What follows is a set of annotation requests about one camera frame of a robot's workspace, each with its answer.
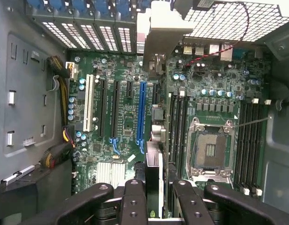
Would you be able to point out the green motherboard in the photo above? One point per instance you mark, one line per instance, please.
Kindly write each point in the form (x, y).
(125, 112)

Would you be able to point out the CPU socket with metal frame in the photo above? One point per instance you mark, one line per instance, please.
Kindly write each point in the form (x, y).
(209, 150)

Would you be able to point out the black plastic drive bay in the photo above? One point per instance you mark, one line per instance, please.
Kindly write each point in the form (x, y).
(29, 199)

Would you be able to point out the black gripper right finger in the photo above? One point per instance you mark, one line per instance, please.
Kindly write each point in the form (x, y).
(193, 206)

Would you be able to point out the perforated metal fan grille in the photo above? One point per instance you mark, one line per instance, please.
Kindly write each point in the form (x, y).
(228, 21)

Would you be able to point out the silver finned chipset heatsink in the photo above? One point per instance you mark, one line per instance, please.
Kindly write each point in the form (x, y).
(111, 174)

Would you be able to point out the metal rear port block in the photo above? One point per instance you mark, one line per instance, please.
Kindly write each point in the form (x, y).
(214, 50)

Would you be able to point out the white expansion slot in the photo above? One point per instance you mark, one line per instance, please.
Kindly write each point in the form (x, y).
(88, 103)

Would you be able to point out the black plastic shroud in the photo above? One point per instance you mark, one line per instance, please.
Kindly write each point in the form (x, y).
(279, 93)

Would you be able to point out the black RAM slot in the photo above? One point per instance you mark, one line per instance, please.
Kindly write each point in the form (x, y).
(254, 145)
(184, 131)
(178, 131)
(240, 145)
(259, 145)
(247, 145)
(172, 131)

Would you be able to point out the grey metal PC case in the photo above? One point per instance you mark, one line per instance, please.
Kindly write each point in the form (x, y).
(22, 93)

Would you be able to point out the blue expansion slot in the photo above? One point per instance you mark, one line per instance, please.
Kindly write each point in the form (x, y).
(142, 110)

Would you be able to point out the perforated metal slot cover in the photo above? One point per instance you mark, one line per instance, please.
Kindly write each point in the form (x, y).
(109, 38)
(76, 36)
(92, 37)
(58, 35)
(124, 39)

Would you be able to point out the short black expansion slot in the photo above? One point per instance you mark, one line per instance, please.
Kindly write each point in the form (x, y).
(129, 90)
(156, 93)

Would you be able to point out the thin metal locking lever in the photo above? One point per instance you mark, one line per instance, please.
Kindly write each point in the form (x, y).
(252, 122)

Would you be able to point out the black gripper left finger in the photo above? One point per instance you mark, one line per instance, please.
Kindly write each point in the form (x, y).
(132, 206)

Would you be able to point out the long black expansion slot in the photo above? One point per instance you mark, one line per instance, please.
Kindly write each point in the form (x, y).
(102, 107)
(115, 107)

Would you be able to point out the blue plastic card retention latch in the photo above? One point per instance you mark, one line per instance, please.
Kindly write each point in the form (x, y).
(81, 5)

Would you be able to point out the white power connector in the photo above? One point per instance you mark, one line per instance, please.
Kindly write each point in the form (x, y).
(72, 70)

